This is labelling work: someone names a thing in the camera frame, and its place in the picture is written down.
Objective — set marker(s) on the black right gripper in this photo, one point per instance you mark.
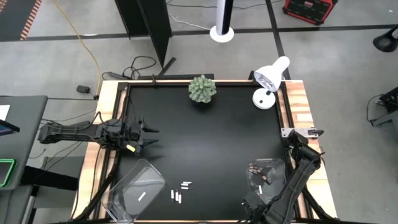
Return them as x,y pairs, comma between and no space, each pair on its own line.
256,208

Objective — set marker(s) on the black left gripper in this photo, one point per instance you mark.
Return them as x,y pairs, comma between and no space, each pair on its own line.
133,135

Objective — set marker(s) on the black copper Duracell battery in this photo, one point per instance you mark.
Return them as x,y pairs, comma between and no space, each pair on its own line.
253,168
266,179
258,171

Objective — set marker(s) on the clear plastic bag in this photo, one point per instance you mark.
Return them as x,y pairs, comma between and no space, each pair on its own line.
276,174

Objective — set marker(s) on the clear plastic bin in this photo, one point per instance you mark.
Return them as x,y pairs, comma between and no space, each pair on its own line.
136,189

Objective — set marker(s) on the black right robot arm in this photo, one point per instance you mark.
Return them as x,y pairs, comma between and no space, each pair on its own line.
298,180

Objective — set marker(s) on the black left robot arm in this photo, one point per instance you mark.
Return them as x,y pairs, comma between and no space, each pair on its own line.
71,132

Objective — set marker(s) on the black power strip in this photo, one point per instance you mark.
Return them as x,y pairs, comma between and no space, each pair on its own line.
177,76

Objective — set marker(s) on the green potted plant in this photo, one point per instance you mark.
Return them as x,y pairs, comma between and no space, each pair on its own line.
202,88

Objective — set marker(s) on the black power adapter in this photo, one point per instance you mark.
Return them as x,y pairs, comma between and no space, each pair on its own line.
83,89

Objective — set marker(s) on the silver mounting plate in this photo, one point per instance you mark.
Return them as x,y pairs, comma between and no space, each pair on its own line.
287,132

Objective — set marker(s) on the black divider panel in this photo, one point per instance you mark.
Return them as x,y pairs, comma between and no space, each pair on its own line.
152,28

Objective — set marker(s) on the grey desk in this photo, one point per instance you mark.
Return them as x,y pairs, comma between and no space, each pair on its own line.
25,140

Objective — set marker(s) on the white round-base pole stand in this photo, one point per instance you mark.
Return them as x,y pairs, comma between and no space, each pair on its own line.
221,34

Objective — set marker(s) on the white desk lamp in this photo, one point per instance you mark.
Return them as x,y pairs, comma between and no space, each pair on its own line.
267,79

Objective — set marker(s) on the dark tablet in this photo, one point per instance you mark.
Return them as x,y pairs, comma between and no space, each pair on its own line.
7,128

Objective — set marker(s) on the white paper sheet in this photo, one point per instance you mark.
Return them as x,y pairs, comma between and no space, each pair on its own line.
3,112

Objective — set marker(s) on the green-framed tablet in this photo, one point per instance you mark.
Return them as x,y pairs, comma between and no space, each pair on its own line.
6,172

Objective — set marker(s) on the black equipment stand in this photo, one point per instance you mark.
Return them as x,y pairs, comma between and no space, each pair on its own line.
390,102

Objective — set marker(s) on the black mat orange edge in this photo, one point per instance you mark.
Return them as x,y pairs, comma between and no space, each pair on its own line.
15,18

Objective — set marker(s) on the red black equipment case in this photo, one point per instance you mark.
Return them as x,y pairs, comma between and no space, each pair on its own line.
308,11

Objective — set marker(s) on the black stool base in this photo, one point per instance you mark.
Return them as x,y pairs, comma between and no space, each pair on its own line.
387,42

